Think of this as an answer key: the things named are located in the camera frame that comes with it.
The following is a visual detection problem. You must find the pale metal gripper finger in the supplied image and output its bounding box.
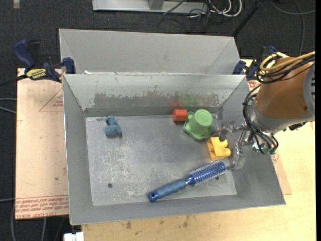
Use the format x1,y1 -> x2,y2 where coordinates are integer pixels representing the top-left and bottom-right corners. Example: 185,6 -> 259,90
215,120 -> 244,142
226,143 -> 246,172

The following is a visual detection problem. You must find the yellow toy block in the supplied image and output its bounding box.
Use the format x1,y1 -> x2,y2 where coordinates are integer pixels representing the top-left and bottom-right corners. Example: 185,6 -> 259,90
207,136 -> 232,161

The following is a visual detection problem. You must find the green plastic cup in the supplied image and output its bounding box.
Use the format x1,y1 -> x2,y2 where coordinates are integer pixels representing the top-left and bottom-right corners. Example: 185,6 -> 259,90
183,108 -> 214,142

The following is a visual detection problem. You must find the red block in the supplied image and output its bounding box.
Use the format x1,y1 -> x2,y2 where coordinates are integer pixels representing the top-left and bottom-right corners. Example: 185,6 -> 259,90
172,108 -> 189,123

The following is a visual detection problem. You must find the blue round hairbrush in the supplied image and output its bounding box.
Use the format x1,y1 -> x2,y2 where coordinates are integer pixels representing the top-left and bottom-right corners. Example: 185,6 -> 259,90
147,160 -> 227,203

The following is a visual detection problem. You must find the grey metal bin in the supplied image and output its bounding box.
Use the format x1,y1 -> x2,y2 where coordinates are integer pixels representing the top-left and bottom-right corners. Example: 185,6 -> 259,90
59,28 -> 286,226

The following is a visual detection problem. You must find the blue toy animal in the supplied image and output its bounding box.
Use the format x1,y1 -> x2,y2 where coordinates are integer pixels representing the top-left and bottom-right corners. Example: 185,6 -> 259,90
104,115 -> 123,138

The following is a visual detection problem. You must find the brown cardboard board red print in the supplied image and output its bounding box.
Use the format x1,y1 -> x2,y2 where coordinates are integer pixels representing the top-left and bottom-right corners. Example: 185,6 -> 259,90
15,68 -> 293,220

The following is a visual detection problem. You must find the black cylinder on white bracket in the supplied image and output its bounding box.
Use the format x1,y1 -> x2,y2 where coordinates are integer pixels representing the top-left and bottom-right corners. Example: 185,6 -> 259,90
287,122 -> 307,132

